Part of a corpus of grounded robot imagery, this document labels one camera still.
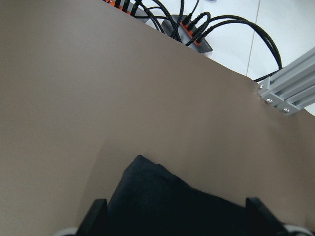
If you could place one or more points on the black printed t-shirt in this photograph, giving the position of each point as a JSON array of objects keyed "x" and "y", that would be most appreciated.
[{"x": 151, "y": 201}]

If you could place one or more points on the aluminium frame post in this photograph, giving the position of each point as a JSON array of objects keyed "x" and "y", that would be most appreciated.
[{"x": 292, "y": 88}]

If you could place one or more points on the orange grey usb hub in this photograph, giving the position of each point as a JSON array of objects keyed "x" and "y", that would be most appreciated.
[{"x": 185, "y": 35}]

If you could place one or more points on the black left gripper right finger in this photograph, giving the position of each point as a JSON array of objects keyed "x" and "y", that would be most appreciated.
[{"x": 260, "y": 221}]

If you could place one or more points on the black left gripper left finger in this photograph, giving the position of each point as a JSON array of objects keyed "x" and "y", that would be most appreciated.
[{"x": 95, "y": 223}]

